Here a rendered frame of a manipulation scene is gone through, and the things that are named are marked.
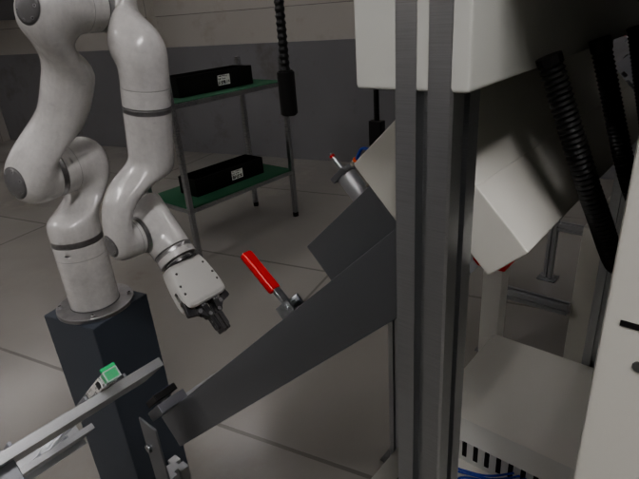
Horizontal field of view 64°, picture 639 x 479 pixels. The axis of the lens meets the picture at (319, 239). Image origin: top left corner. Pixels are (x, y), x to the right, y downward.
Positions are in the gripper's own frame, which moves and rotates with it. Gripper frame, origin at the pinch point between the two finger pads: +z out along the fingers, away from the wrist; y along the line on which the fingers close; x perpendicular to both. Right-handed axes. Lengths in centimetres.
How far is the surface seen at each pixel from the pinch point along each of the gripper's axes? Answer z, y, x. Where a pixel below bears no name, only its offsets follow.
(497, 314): 43, -83, -2
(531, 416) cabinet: 50, -27, 30
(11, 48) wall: -478, -214, -447
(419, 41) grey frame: 1, 25, 83
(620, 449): 30, 21, 75
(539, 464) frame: 51, -13, 38
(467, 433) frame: 42, -12, 29
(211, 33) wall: -274, -289, -225
